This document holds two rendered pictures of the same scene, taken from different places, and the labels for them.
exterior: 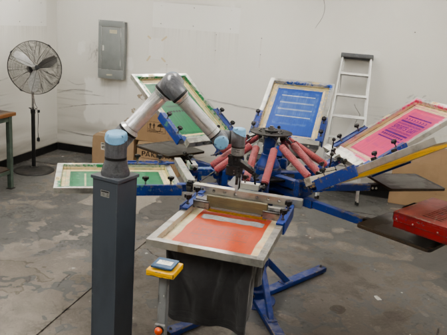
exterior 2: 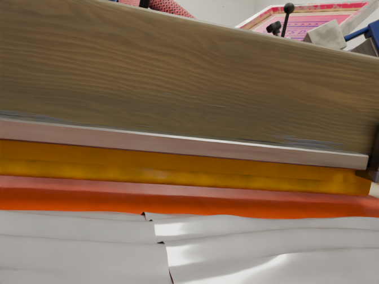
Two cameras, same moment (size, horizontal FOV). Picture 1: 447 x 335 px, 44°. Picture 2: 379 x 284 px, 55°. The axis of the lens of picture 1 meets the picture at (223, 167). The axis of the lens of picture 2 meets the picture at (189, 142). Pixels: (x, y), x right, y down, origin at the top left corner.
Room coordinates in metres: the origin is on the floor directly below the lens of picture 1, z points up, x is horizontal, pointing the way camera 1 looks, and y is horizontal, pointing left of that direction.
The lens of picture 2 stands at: (2.80, 0.00, 1.02)
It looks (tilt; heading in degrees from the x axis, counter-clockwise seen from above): 8 degrees down; 326
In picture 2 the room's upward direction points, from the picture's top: 8 degrees clockwise
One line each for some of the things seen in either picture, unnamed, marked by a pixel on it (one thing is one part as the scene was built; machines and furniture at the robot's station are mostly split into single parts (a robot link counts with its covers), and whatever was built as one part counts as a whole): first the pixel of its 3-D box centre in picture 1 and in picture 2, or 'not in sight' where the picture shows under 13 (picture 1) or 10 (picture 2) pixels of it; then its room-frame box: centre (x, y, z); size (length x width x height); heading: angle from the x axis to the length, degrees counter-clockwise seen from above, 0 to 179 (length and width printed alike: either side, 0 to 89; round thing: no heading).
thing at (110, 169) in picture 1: (115, 165); not in sight; (2.84, 0.57, 1.25); 0.15 x 0.15 x 0.10
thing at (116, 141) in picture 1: (116, 143); not in sight; (2.84, 0.57, 1.37); 0.13 x 0.12 x 0.14; 2
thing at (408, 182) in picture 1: (351, 185); not in sight; (3.98, -0.96, 0.91); 1.34 x 0.40 x 0.08; 105
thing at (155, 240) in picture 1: (225, 225); not in sight; (2.79, -0.04, 0.97); 0.79 x 0.58 x 0.04; 165
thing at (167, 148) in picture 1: (203, 164); not in sight; (4.28, 0.16, 0.91); 1.34 x 0.40 x 0.08; 45
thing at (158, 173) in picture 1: (140, 165); not in sight; (3.58, 0.56, 1.05); 1.08 x 0.61 x 0.23; 105
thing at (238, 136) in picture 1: (238, 137); not in sight; (3.00, -0.07, 1.42); 0.09 x 0.08 x 0.11; 92
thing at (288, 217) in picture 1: (285, 219); not in sight; (2.95, -0.37, 0.98); 0.30 x 0.05 x 0.07; 165
